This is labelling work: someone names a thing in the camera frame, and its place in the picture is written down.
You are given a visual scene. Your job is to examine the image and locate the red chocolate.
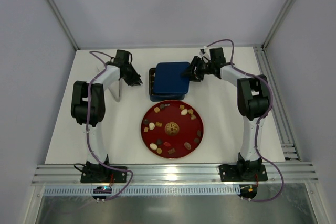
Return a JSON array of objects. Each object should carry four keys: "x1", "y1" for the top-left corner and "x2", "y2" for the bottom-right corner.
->
[{"x1": 163, "y1": 142, "x2": 171, "y2": 147}]

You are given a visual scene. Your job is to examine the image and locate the left aluminium frame post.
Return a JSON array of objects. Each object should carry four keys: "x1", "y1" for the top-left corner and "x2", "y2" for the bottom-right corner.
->
[{"x1": 45, "y1": 0, "x2": 80, "y2": 50}]

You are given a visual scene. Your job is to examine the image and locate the red round lacquer tray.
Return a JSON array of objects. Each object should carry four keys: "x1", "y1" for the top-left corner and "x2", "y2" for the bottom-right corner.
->
[{"x1": 140, "y1": 100, "x2": 204, "y2": 159}]

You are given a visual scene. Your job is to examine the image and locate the aluminium frame post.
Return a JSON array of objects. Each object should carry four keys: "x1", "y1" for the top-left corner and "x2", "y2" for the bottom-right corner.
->
[
  {"x1": 261, "y1": 0, "x2": 296, "y2": 51},
  {"x1": 45, "y1": 0, "x2": 80, "y2": 50}
]

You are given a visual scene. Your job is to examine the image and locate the brown square chocolate front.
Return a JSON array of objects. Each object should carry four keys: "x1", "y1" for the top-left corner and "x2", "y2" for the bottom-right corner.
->
[{"x1": 168, "y1": 148, "x2": 175, "y2": 154}]

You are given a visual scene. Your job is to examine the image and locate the dark heart chocolate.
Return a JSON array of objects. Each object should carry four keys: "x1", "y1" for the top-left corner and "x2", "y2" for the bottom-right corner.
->
[{"x1": 156, "y1": 139, "x2": 163, "y2": 145}]

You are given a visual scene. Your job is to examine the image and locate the metal serving tongs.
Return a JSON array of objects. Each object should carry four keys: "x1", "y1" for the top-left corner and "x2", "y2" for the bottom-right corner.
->
[{"x1": 108, "y1": 80, "x2": 121, "y2": 103}]

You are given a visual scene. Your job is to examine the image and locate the white swirl oval chocolate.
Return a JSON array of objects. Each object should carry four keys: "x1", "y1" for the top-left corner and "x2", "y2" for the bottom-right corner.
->
[{"x1": 181, "y1": 109, "x2": 188, "y2": 115}]

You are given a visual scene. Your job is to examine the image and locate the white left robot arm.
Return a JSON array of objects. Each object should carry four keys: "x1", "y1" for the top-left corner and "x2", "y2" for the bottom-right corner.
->
[{"x1": 70, "y1": 49, "x2": 142, "y2": 184}]

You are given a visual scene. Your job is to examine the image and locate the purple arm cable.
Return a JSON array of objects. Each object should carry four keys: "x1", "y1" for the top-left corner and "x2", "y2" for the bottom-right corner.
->
[
  {"x1": 86, "y1": 50, "x2": 134, "y2": 202},
  {"x1": 204, "y1": 39, "x2": 286, "y2": 204}
]

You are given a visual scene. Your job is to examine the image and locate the aluminium mounting rail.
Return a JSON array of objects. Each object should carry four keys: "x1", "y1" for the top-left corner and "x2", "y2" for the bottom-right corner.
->
[{"x1": 31, "y1": 162, "x2": 319, "y2": 186}]

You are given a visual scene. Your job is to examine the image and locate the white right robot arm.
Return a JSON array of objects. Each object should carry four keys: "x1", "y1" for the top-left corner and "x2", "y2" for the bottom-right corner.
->
[{"x1": 190, "y1": 47, "x2": 273, "y2": 182}]

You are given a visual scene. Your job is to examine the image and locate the caramel oval chocolate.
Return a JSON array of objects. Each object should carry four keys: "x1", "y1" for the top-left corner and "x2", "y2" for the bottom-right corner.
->
[{"x1": 184, "y1": 142, "x2": 192, "y2": 150}]

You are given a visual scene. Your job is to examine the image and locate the slotted cable duct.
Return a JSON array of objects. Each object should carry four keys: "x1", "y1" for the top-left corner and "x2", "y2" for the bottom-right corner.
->
[{"x1": 44, "y1": 184, "x2": 240, "y2": 197}]

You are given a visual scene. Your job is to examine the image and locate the right aluminium frame post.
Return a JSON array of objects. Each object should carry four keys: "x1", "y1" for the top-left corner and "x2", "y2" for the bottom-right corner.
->
[{"x1": 261, "y1": 0, "x2": 296, "y2": 51}]

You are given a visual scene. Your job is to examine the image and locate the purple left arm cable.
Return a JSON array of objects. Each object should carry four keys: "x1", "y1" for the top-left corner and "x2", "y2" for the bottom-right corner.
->
[{"x1": 86, "y1": 50, "x2": 134, "y2": 202}]

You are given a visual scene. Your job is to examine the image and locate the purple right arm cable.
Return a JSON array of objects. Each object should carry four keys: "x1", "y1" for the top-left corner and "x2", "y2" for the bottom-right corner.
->
[{"x1": 204, "y1": 39, "x2": 286, "y2": 204}]

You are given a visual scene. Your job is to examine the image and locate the blue tin lid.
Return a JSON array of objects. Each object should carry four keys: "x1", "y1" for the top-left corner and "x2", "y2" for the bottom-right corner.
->
[{"x1": 153, "y1": 62, "x2": 190, "y2": 94}]

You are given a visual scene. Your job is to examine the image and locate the blue chocolate tin box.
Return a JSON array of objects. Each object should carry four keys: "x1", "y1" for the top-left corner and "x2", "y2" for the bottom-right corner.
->
[{"x1": 149, "y1": 67, "x2": 188, "y2": 102}]

